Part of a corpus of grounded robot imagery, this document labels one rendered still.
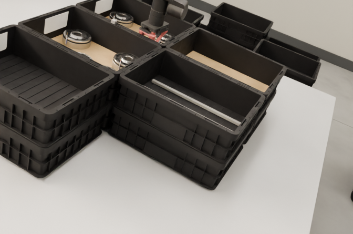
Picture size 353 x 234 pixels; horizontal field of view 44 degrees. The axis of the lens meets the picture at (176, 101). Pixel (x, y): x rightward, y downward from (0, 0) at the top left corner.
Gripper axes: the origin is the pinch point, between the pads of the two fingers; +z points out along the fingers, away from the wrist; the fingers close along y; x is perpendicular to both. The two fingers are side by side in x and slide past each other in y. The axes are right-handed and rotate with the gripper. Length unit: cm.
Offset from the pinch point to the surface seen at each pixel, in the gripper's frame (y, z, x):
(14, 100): -68, -5, -3
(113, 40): -10.4, -0.1, 9.6
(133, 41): -9.8, -3.2, 1.7
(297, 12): 299, 53, 8
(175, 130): -35.4, 2.2, -33.9
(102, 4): 7.0, -2.5, 29.8
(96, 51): -15.9, 4.1, 12.4
